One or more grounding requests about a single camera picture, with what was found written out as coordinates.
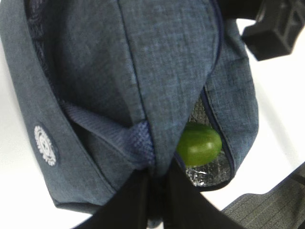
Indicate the green cucumber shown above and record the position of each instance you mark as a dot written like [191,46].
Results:
[198,145]

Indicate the dark blue lunch bag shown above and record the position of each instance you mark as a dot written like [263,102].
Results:
[106,87]

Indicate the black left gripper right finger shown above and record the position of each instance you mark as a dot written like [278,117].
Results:
[186,208]

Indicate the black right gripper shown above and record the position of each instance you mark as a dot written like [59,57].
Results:
[277,26]

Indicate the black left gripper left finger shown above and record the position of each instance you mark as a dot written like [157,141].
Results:
[126,210]

